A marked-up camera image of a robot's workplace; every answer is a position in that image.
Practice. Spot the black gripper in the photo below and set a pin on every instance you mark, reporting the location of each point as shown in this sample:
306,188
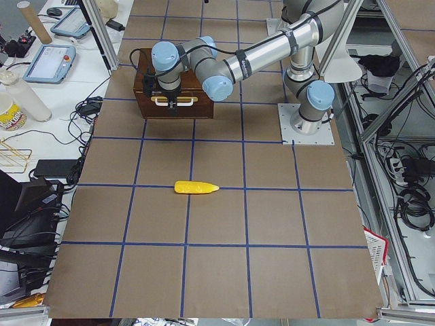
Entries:
170,94

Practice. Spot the wooden drawer with handle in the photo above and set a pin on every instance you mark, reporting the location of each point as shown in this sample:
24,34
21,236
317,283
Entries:
191,104

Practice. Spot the dark wooden drawer box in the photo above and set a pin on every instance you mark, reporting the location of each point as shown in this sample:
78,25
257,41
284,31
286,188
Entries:
188,79

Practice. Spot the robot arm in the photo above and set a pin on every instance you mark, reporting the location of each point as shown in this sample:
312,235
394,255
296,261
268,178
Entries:
310,23

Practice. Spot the yellow corn cob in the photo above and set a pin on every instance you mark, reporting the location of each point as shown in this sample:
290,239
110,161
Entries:
195,187

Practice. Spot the black power brick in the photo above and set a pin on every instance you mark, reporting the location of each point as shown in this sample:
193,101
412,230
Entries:
115,25

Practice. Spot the far blue teach pendant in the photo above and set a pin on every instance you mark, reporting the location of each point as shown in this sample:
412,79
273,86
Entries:
72,24

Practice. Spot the blue teach pendant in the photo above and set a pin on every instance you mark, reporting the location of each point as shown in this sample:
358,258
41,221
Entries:
72,24
50,65

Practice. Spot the near blue teach pendant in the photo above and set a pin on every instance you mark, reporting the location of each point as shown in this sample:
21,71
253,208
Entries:
50,65

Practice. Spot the frosted plastic bottle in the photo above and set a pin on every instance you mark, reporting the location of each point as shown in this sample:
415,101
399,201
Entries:
25,96

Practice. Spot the cardboard tube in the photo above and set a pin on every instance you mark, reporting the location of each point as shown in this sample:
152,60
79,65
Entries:
34,22

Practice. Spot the black computer mouse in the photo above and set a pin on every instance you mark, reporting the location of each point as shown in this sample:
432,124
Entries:
54,12

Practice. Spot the popcorn paper cup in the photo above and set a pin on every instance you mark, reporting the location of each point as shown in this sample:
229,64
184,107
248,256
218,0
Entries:
12,117

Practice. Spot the white chair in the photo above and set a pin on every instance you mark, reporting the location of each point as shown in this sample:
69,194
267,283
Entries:
336,65

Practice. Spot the white red plastic basket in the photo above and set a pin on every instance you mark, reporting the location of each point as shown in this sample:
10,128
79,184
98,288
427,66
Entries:
378,247

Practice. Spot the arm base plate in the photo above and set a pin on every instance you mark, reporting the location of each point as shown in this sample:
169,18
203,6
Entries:
296,131

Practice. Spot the gold wire rack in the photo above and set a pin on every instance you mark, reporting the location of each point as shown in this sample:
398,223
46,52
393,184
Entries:
14,160

